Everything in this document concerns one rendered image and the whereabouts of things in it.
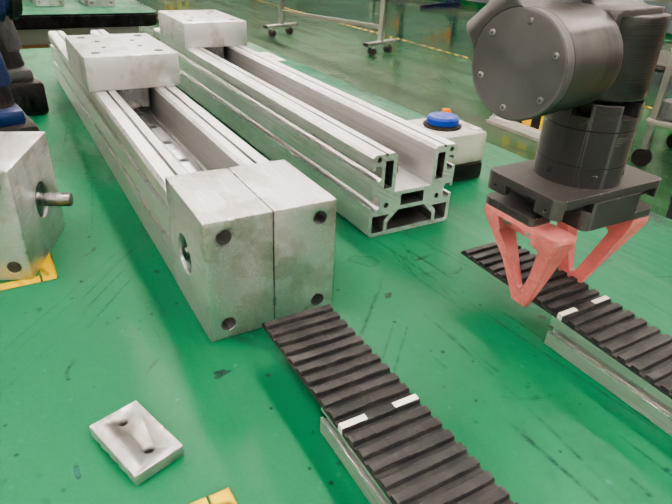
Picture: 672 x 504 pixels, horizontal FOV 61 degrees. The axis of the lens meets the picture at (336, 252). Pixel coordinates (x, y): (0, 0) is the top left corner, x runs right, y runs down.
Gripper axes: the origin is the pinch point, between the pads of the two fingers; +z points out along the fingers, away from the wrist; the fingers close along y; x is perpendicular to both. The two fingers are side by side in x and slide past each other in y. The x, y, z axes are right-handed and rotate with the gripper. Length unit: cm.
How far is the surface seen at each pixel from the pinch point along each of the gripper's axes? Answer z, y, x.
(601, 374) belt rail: 2.5, 1.7, 7.2
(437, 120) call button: -3.8, -11.3, -28.8
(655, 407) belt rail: 2.1, 1.7, 11.1
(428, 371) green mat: 3.3, 11.5, 1.0
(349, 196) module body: 0.3, 5.0, -21.4
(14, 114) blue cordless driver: -3, 33, -51
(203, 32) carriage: -8, 3, -75
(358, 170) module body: -2.9, 4.9, -20.2
